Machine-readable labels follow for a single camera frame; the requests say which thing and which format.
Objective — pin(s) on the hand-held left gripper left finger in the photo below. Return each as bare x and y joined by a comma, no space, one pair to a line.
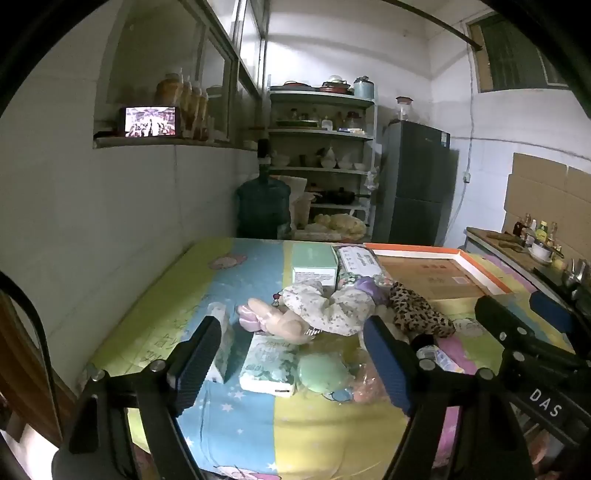
194,364

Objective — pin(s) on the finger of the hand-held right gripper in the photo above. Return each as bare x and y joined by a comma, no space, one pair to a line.
508,325
551,310

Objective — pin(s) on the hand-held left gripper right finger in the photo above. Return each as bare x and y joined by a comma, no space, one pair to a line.
388,364

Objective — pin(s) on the plush toy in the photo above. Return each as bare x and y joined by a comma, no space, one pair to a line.
369,288
286,325

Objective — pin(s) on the floral white cloth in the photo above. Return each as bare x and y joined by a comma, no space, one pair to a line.
332,307

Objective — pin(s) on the cardboard box with orange rim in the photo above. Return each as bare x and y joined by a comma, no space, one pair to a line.
429,277

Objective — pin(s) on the pink soft pad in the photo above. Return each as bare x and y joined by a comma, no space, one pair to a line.
369,383

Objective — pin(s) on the green round soft pad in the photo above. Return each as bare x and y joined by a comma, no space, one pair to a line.
321,374

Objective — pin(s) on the pale green tissue pack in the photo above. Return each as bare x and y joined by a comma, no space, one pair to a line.
226,337

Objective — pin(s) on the small bottle with black cap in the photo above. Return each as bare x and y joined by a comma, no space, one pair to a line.
438,357

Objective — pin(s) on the leopard print cloth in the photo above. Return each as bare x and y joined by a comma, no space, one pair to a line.
415,314

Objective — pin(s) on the white bowl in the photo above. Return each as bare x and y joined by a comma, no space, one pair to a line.
541,253

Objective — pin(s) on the green white tissue pack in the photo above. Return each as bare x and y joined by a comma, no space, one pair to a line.
265,364

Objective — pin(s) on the group of condiment bottles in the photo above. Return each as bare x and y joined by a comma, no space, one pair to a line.
535,230

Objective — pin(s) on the kitchen counter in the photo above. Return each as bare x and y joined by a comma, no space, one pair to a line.
489,242

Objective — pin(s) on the floral tissue box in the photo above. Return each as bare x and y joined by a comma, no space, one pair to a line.
358,261

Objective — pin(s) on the brown cardboard sheet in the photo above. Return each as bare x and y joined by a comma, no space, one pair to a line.
545,189

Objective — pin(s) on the green cardboard box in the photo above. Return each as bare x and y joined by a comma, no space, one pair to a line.
314,261

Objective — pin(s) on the bag of yellow produce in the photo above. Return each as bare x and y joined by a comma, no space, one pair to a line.
337,226

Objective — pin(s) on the dark grey fridge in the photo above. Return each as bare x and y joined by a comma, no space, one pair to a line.
415,184

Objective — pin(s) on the blue water jug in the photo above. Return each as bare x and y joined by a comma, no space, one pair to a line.
263,203

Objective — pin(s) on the glass jar with red lid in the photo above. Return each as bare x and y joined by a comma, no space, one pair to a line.
404,110

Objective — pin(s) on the white shelf rack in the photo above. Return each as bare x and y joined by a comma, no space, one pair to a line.
323,134

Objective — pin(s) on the smartphone with lit screen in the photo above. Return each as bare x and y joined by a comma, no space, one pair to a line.
150,121

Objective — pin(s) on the amber plastic bottle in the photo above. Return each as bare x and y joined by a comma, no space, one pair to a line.
187,101
196,108
205,113

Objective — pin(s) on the barred window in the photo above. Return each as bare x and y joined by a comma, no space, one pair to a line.
512,55

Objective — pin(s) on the light blue pot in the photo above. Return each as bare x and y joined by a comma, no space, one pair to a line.
364,87

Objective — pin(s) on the red pot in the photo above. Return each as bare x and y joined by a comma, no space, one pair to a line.
336,86

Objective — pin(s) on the sliding glass window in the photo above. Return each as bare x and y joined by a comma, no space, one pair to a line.
217,55

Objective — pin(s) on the black metal rod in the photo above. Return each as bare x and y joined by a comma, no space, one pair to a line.
438,21

